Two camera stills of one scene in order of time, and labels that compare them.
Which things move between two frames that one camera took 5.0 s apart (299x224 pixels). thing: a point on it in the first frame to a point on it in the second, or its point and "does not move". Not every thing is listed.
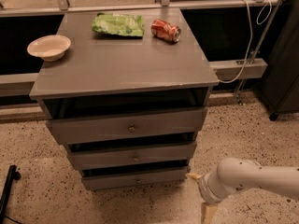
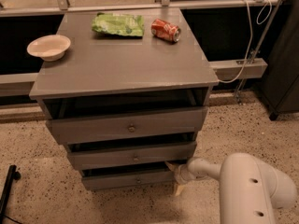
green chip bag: (119, 23) does not move
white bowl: (49, 47) does not move
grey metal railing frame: (21, 85) does not move
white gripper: (205, 186) to (180, 174)
